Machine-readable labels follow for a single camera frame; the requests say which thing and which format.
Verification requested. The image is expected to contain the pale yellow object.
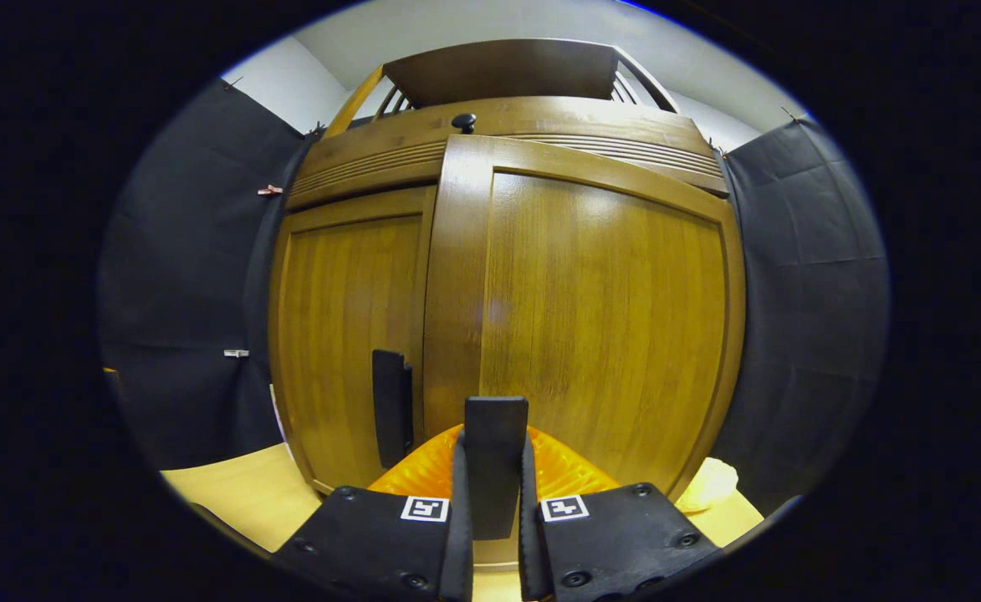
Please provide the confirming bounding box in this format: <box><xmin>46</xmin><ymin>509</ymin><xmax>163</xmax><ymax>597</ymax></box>
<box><xmin>676</xmin><ymin>457</ymin><xmax>739</xmax><ymax>513</ymax></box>

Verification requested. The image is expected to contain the wooden double-door shoe cabinet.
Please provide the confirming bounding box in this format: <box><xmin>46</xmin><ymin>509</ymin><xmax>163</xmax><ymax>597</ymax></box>
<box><xmin>268</xmin><ymin>38</ymin><xmax>749</xmax><ymax>571</ymax></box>

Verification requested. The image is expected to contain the wooden shoe cabinet door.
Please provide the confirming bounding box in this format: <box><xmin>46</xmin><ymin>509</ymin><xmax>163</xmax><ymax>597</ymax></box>
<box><xmin>269</xmin><ymin>186</ymin><xmax>439</xmax><ymax>496</ymax></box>
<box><xmin>422</xmin><ymin>134</ymin><xmax>749</xmax><ymax>571</ymax></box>

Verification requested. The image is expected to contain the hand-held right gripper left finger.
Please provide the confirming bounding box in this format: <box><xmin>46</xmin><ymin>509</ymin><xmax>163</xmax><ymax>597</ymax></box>
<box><xmin>271</xmin><ymin>422</ymin><xmax>474</xmax><ymax>602</ymax></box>

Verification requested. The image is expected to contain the wooden cabinet drawer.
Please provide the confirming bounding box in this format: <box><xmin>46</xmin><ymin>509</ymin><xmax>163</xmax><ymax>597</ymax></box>
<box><xmin>285</xmin><ymin>96</ymin><xmax>729</xmax><ymax>212</ymax></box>

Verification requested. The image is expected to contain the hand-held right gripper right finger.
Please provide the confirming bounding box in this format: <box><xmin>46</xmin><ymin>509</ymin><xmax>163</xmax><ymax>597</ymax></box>
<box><xmin>517</xmin><ymin>425</ymin><xmax>723</xmax><ymax>602</ymax></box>

